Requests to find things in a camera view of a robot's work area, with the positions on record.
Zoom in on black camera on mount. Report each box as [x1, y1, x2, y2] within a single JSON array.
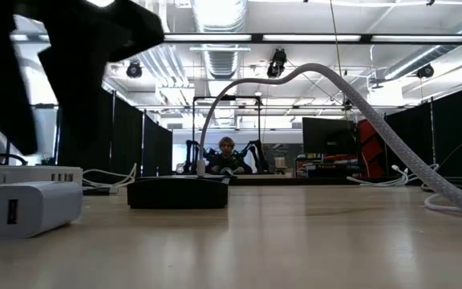
[[265, 47, 288, 79]]

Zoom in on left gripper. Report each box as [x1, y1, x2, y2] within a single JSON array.
[[0, 0, 164, 157]]

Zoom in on silver ventilation duct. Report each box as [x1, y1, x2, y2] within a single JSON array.
[[189, 0, 249, 80]]

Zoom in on black metal stand frame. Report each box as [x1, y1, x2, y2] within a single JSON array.
[[192, 95, 262, 174]]

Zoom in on black computer monitor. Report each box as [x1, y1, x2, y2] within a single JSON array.
[[302, 116, 357, 157]]

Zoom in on red bin shelf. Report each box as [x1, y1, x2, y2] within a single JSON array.
[[357, 119, 387, 178]]

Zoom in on black looped cable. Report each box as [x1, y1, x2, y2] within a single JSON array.
[[0, 151, 28, 166]]

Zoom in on white braided USB cable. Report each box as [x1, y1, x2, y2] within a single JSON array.
[[196, 63, 462, 224]]

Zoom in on long black power strip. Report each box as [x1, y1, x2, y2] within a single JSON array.
[[126, 175, 230, 210]]

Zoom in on thin white USB cable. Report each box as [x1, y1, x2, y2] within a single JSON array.
[[81, 162, 138, 190]]

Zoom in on black USB cable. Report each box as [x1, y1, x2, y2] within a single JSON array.
[[419, 135, 462, 193]]

